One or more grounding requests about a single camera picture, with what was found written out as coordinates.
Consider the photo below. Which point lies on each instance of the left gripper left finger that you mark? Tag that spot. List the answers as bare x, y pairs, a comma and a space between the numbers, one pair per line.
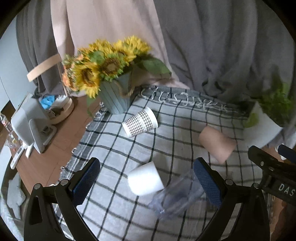
41, 222

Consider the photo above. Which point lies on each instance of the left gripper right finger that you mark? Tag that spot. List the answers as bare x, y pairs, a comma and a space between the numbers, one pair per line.
252, 222

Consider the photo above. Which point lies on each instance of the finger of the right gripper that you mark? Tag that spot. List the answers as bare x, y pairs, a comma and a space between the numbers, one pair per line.
287, 153
271, 166

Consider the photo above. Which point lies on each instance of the pink beige cup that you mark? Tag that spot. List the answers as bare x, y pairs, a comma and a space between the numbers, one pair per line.
217, 144

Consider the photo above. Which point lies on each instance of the plain white cup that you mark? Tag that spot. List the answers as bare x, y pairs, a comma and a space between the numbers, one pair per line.
145, 180

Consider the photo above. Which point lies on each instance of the clear blue plastic cup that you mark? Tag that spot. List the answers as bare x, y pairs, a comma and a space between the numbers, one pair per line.
177, 197

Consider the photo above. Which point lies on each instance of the black dotted paper cup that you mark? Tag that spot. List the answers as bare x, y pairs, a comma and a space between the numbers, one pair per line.
140, 123

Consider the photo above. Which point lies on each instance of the white plant pot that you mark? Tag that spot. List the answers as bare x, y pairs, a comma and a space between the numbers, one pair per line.
259, 128

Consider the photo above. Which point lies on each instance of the green potted plant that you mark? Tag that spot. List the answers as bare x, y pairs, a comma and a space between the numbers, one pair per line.
274, 100

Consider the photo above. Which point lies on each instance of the white remote control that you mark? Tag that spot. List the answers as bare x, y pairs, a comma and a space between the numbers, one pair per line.
16, 157

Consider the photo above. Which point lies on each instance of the checkered grey white tablecloth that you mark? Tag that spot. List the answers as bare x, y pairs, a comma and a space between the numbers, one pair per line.
111, 210

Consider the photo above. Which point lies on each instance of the white grey desktop appliance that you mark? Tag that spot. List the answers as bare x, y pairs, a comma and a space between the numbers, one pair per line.
32, 125

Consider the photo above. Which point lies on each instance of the ribbed teal flower pot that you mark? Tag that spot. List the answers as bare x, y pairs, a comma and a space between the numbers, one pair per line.
116, 94

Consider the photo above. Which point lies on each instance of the grey curtain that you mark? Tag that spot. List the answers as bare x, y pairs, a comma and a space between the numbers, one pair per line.
226, 49

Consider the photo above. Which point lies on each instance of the sunflower bouquet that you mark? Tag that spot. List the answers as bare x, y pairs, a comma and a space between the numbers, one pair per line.
103, 60

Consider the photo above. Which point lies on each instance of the pink beige curtain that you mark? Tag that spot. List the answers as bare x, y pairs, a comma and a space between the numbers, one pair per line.
79, 23

